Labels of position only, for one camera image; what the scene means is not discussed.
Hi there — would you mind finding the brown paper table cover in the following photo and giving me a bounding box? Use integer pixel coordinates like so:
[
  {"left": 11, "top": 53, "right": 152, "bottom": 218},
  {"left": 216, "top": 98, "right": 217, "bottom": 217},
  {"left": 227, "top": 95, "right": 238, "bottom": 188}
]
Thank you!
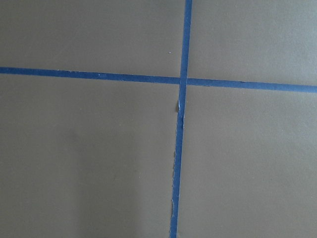
[{"left": 0, "top": 0, "right": 317, "bottom": 238}]

